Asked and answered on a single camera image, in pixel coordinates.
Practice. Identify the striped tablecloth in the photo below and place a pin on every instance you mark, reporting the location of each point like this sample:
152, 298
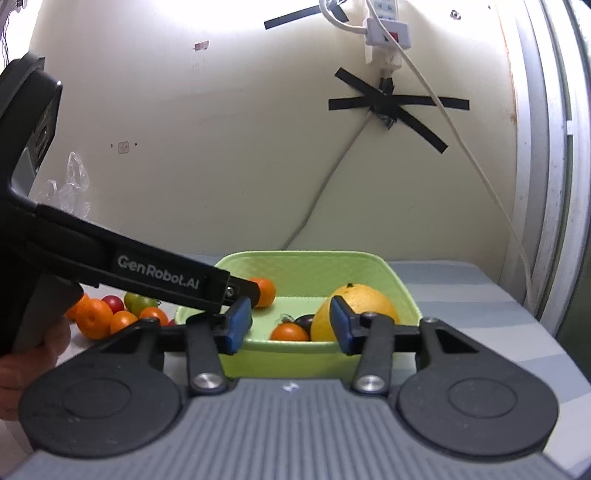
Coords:
461, 286

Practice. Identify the dark glass door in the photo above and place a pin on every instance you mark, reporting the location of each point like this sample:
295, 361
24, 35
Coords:
582, 69

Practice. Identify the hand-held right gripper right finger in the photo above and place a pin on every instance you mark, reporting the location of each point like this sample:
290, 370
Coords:
339, 330

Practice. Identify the red cherry tomato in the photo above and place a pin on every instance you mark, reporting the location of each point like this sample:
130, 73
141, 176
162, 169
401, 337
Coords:
113, 303

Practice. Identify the large tangerine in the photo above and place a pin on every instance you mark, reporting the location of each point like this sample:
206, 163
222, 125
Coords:
94, 318

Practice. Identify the yellow grapefruit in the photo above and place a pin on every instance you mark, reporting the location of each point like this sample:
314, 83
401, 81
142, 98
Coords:
369, 304

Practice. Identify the orange tomato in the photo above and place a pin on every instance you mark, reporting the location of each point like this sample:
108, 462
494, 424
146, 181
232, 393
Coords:
154, 316
289, 332
122, 321

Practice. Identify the dark plum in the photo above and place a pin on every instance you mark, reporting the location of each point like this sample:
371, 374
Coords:
304, 321

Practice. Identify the green plastic basin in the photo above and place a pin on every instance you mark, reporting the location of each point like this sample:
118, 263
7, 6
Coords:
300, 272

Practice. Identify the white switch panel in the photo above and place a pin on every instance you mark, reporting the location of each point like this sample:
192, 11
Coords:
385, 7

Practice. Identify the white door frame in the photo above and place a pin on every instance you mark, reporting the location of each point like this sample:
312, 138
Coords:
554, 138

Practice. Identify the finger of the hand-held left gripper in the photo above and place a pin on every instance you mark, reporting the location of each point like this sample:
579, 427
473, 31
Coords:
244, 288

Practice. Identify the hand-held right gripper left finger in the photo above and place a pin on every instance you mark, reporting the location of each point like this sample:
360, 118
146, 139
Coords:
238, 325

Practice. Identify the small pink wall sticker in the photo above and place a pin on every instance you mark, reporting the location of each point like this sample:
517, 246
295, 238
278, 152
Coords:
201, 45

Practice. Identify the black tape strip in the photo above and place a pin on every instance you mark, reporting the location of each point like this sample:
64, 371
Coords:
425, 131
434, 102
339, 11
291, 17

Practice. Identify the clear plastic bag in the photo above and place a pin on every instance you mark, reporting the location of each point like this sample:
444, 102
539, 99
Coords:
74, 184

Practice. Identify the black plug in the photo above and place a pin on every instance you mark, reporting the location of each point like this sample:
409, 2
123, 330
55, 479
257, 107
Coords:
386, 85

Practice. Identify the small tangerine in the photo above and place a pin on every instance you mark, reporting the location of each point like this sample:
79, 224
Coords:
265, 291
76, 310

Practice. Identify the person's left hand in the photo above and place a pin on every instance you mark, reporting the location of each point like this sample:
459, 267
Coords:
27, 374

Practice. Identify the white power strip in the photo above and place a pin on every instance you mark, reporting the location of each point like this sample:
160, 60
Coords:
388, 37

